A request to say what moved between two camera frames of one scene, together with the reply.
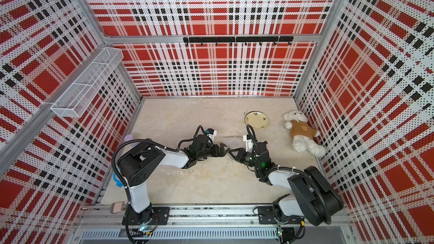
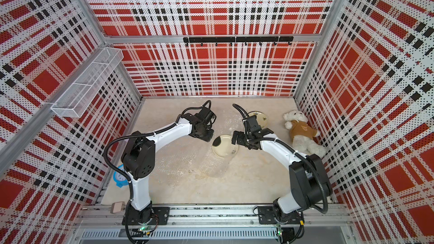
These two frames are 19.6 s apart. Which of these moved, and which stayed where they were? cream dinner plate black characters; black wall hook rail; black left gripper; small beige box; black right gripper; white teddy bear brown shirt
Moved: black right gripper; black left gripper
Stayed: white teddy bear brown shirt; cream dinner plate black characters; black wall hook rail; small beige box
